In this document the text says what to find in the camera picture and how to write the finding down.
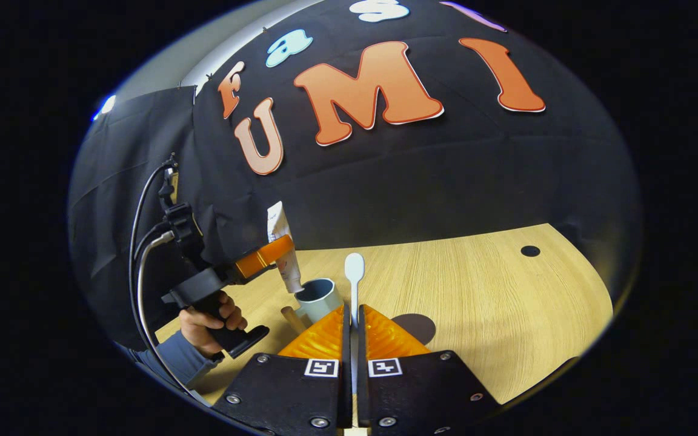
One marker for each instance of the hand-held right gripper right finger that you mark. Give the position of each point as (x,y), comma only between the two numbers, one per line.
(422,393)

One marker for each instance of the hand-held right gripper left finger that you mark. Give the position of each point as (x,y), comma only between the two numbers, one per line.
(291,393)

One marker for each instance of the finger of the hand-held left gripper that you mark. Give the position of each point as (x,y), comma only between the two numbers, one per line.
(264,257)

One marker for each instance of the white toothpaste tube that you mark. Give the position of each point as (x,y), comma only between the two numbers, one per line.
(282,242)

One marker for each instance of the dark brown round coaster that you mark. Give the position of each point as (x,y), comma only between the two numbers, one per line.
(415,327)

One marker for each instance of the white toothbrush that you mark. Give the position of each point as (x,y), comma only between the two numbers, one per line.
(354,266)

